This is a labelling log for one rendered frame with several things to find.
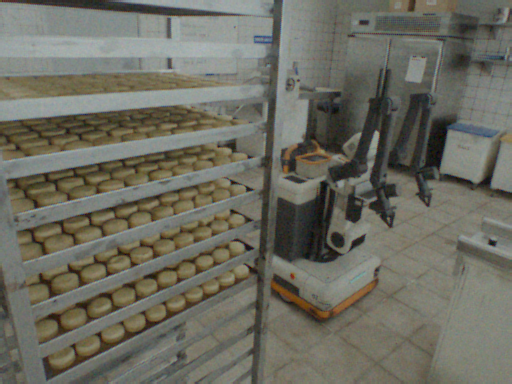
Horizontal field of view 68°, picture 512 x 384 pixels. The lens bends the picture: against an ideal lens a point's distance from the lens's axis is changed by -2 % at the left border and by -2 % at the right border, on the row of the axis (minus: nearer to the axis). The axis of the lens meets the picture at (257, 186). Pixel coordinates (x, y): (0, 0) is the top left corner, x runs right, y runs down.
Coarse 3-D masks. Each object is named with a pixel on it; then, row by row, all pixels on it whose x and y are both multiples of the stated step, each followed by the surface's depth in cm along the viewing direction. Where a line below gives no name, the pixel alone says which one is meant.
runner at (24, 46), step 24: (0, 48) 53; (24, 48) 56; (48, 48) 58; (72, 48) 60; (96, 48) 63; (120, 48) 65; (144, 48) 68; (168, 48) 72; (192, 48) 75; (216, 48) 79; (240, 48) 84; (264, 48) 89
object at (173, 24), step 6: (168, 18) 116; (174, 18) 116; (168, 24) 117; (174, 24) 116; (168, 30) 118; (174, 30) 117; (168, 36) 118; (174, 36) 118; (168, 60) 121; (174, 60) 120; (168, 66) 122; (174, 66) 121; (180, 336) 159; (180, 354) 162
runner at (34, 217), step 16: (256, 160) 98; (176, 176) 82; (192, 176) 85; (208, 176) 88; (224, 176) 91; (112, 192) 72; (128, 192) 75; (144, 192) 77; (160, 192) 80; (48, 208) 65; (64, 208) 67; (80, 208) 69; (96, 208) 71; (16, 224) 62; (32, 224) 64
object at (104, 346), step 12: (252, 276) 116; (204, 300) 104; (144, 312) 98; (168, 312) 98; (180, 312) 99; (156, 324) 94; (132, 336) 90; (108, 348) 86; (48, 360) 82; (84, 360) 82; (60, 372) 79
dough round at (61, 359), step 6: (66, 348) 83; (72, 348) 83; (54, 354) 81; (60, 354) 81; (66, 354) 81; (72, 354) 81; (54, 360) 79; (60, 360) 79; (66, 360) 80; (72, 360) 81; (54, 366) 79; (60, 366) 79; (66, 366) 80
